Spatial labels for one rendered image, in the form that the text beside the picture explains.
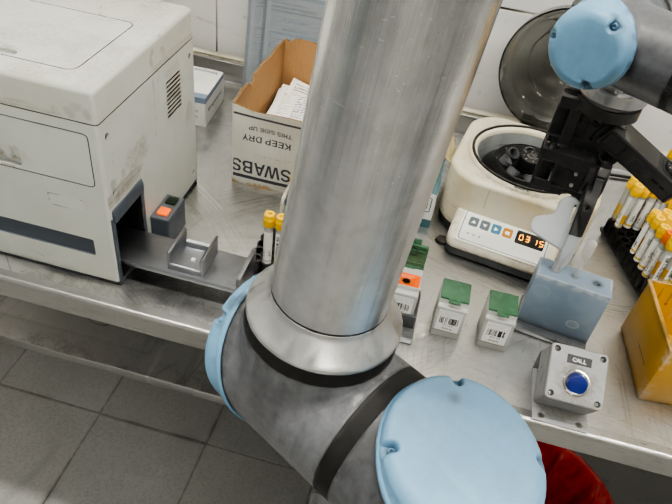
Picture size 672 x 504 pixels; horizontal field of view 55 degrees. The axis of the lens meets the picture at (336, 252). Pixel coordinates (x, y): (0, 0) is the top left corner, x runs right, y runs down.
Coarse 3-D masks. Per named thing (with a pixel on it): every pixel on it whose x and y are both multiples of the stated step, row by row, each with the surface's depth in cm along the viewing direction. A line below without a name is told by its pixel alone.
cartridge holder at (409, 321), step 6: (420, 294) 94; (414, 312) 88; (402, 318) 88; (408, 318) 87; (414, 318) 87; (408, 324) 88; (414, 324) 89; (402, 330) 88; (408, 330) 88; (402, 336) 87; (408, 336) 87; (408, 342) 88
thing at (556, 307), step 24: (552, 264) 89; (528, 288) 91; (552, 288) 87; (576, 288) 86; (600, 288) 86; (528, 312) 91; (552, 312) 90; (576, 312) 88; (600, 312) 87; (552, 336) 91; (576, 336) 91
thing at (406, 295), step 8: (408, 272) 87; (416, 272) 88; (400, 280) 86; (408, 280) 87; (416, 280) 86; (400, 288) 86; (408, 288) 86; (416, 288) 85; (400, 296) 86; (408, 296) 85; (416, 296) 85; (400, 304) 87; (408, 304) 86; (408, 312) 87
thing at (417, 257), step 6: (414, 240) 86; (420, 240) 86; (414, 246) 86; (420, 246) 86; (426, 246) 86; (414, 252) 87; (420, 252) 87; (426, 252) 86; (408, 258) 88; (414, 258) 87; (420, 258) 87; (426, 258) 87; (408, 264) 88; (414, 264) 88; (420, 264) 88
